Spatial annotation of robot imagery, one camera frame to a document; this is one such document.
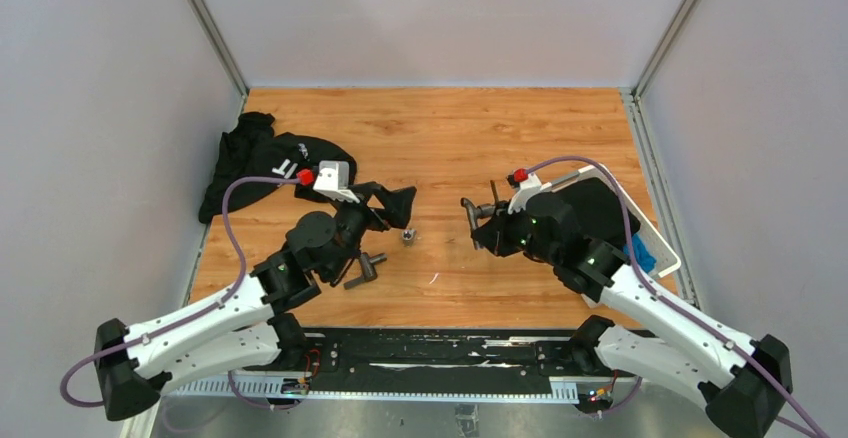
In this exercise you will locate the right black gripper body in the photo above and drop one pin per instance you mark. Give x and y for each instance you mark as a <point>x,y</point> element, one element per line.
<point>511,234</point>

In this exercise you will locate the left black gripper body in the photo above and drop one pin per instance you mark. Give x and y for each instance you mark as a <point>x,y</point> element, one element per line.
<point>356,218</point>

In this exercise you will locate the grey tee pipe fitting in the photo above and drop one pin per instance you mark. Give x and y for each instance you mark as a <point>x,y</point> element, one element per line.
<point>409,237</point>

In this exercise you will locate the grey faucet with lever handle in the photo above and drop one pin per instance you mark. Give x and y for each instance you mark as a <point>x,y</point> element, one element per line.
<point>475,213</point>

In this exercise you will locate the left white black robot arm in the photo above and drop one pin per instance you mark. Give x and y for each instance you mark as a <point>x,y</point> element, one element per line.
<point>249,322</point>

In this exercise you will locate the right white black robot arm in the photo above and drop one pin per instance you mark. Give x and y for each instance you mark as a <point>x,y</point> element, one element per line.
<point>740,382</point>

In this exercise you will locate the black cloth in basket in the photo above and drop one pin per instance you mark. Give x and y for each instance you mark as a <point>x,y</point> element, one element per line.
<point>597,208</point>

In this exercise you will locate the black cloth with white print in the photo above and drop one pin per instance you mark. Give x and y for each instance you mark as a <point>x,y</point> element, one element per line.
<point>252,148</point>

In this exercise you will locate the blue cloth in basket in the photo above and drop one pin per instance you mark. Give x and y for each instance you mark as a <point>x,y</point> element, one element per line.
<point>640,252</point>

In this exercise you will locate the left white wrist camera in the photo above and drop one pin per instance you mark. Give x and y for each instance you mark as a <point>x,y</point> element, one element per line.
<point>332,181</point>

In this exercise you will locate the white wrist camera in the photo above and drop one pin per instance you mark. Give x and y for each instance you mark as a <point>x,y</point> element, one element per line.
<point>527,189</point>
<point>332,181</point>

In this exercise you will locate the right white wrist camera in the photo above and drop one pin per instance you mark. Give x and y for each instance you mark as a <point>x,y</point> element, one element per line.
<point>527,189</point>

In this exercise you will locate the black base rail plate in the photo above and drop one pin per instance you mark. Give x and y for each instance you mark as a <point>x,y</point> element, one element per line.
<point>437,365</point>

